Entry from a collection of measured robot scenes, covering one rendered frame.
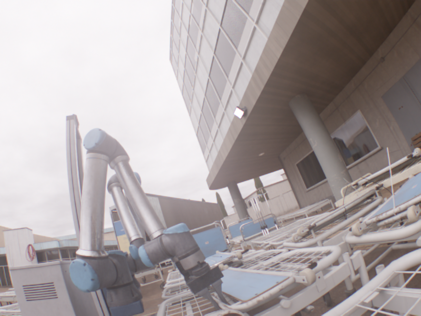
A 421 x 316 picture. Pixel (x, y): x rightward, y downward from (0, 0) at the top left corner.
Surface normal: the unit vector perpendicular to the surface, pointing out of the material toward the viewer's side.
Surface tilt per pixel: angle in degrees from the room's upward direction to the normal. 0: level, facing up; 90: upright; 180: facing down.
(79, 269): 95
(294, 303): 90
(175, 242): 97
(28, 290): 90
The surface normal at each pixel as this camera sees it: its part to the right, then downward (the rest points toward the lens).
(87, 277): -0.16, -0.22
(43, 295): 0.33, -0.44
